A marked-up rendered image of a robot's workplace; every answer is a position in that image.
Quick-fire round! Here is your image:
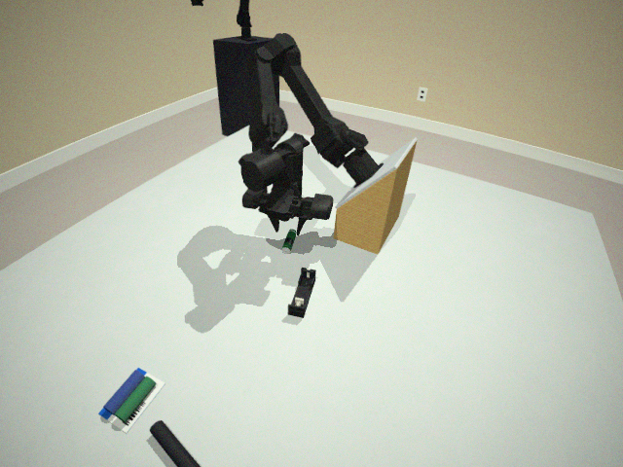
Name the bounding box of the green cylindrical battery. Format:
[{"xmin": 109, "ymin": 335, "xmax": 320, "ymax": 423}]
[{"xmin": 282, "ymin": 229, "xmax": 297, "ymax": 254}]

